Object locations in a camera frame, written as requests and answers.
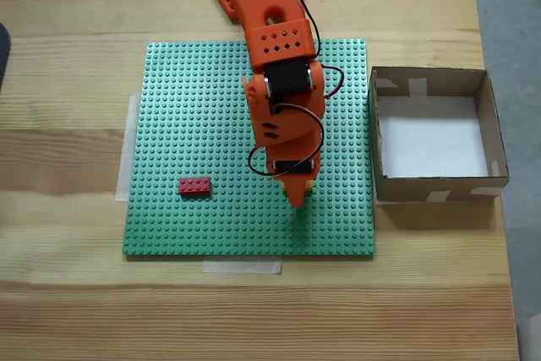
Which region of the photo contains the open cardboard box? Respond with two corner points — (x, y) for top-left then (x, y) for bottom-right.
(368, 65), (511, 206)

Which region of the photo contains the yellow lego block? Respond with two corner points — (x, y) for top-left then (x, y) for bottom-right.
(281, 178), (316, 195)

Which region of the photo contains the wide translucent tape strip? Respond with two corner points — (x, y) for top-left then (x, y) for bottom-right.
(114, 92), (142, 203)

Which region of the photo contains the black rounded object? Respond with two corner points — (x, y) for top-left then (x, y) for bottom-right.
(0, 22), (13, 94)

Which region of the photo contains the red lego block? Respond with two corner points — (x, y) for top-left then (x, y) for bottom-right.
(178, 176), (212, 199)

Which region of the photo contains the green lego baseplate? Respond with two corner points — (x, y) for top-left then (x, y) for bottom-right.
(121, 38), (377, 260)

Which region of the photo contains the narrow translucent tape strip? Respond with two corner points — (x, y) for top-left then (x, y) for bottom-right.
(201, 258), (283, 276)

